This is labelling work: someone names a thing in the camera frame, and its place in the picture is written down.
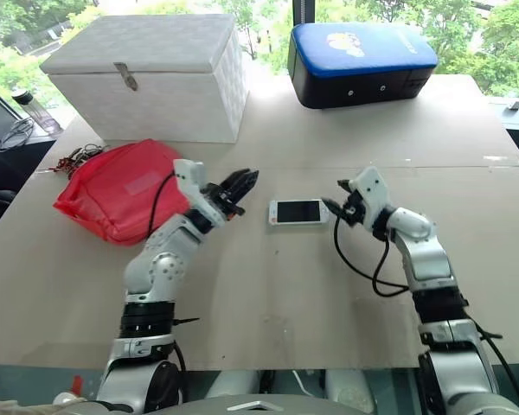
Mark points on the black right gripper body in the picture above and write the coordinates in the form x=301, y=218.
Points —
x=354, y=209

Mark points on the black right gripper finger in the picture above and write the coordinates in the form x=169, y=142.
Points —
x=333, y=206
x=344, y=184

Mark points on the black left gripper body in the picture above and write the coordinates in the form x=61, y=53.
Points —
x=222, y=202

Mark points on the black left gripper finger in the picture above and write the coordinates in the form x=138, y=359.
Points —
x=235, y=179
x=247, y=186

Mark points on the clear phone case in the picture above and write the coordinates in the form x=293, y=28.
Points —
x=298, y=224

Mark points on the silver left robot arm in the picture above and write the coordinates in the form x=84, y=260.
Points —
x=160, y=272

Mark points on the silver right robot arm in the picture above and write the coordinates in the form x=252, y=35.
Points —
x=432, y=268

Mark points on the blue and black padded case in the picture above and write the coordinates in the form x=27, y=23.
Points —
x=354, y=82

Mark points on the red mesh bag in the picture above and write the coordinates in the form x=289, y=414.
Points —
x=112, y=194

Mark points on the white woven storage box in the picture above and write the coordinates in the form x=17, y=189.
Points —
x=142, y=95

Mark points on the bunch of keys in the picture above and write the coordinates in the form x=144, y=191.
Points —
x=75, y=157

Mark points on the small grey object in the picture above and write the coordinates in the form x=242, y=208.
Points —
x=516, y=104

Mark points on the clear bottle with black cap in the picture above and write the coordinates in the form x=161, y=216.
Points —
x=36, y=110

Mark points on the black eyeglasses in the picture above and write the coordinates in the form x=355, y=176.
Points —
x=15, y=134

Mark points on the white bottle with red top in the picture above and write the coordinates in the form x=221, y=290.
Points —
x=67, y=397

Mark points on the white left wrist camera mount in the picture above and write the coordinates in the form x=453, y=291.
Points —
x=192, y=177

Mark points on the dark window frame post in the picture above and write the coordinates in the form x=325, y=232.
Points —
x=304, y=10

